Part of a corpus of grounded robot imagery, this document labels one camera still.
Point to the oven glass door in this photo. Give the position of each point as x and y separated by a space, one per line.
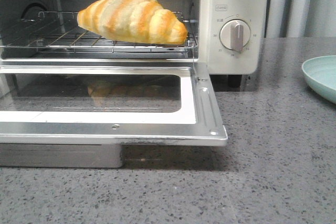
82 116

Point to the wire oven rack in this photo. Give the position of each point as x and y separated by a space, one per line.
57 36

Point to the white toaster oven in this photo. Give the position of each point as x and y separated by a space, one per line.
207 17

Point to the lower timer knob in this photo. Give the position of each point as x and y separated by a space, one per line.
235 34

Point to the light green round plate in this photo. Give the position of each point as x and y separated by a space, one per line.
319 74

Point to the black oven foot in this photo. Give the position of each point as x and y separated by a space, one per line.
234 80

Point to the grey curtain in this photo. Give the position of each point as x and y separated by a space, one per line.
300 18

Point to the golden croissant bread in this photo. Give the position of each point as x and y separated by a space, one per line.
138 21

